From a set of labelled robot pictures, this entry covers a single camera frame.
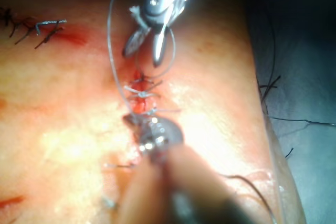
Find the left arm needle driver jaw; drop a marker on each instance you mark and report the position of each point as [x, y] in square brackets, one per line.
[130, 121]

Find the right arm needle driver jaw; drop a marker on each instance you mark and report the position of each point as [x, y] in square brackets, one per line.
[136, 41]
[159, 48]

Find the left arm needle driver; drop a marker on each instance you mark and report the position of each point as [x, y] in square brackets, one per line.
[160, 137]

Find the blue thread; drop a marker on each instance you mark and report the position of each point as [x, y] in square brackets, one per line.
[107, 35]

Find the dark left arm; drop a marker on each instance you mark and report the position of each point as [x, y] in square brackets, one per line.
[170, 195]

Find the blue stitching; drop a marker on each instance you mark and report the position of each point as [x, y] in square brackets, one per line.
[143, 94]
[48, 22]

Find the tissue pad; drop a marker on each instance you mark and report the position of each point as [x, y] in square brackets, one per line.
[65, 103]

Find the short cut thread piece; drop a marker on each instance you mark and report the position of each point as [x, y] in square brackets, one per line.
[109, 203]

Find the black thread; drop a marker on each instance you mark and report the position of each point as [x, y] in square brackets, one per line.
[268, 86]

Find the grey cloth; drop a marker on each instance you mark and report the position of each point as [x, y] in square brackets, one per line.
[309, 169]

